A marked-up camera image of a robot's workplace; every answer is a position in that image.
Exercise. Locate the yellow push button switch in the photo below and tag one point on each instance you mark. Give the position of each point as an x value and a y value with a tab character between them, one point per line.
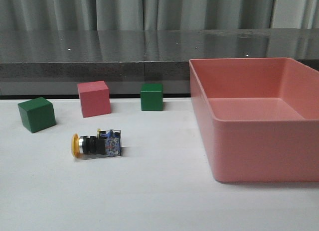
106	143

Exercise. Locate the right green wooden cube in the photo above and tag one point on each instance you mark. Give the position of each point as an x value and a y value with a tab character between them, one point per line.
151	97

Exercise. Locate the green wooden cube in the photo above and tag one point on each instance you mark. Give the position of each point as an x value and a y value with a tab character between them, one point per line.
37	114
151	97

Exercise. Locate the pink wooden cube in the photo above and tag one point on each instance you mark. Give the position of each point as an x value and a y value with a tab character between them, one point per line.
94	98

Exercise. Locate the pink plastic bin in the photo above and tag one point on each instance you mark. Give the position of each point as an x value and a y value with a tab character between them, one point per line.
258	118

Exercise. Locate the left green wooden cube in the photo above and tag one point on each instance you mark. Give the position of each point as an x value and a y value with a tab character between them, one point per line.
37	114

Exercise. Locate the dark grey glossy counter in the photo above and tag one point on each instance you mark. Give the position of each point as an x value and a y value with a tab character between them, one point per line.
52	63

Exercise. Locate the grey curtain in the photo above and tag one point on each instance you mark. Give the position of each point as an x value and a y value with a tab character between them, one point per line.
138	15

